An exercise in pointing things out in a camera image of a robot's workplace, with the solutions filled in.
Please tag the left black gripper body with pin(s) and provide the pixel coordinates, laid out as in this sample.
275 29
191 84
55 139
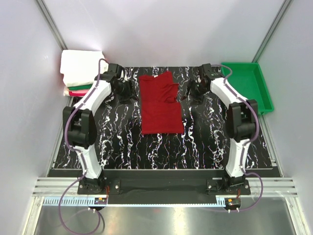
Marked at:
125 91

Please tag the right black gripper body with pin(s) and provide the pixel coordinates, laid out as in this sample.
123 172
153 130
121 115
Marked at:
196 92

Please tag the red t shirt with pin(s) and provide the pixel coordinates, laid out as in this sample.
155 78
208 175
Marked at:
160 110

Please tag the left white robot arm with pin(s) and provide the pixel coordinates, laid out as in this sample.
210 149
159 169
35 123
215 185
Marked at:
79 127

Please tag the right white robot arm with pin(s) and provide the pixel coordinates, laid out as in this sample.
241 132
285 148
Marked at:
242 125

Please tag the green folded t shirt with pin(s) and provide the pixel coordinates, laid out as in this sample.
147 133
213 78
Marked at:
80 87

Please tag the pink folded t shirt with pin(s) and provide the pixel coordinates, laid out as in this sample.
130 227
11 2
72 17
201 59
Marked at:
78 93

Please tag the green plastic tray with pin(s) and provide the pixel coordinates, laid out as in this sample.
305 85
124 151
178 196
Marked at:
249 81

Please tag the white folded t shirt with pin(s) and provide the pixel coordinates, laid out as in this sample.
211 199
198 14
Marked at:
80 67

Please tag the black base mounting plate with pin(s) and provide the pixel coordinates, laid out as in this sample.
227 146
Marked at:
156 187

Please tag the left aluminium corner post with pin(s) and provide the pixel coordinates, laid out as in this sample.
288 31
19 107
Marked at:
51 23

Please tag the aluminium corner post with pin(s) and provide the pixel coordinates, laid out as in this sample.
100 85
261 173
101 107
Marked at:
51 23
272 29

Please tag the right aluminium corner post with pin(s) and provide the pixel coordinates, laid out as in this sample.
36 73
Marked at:
272 29

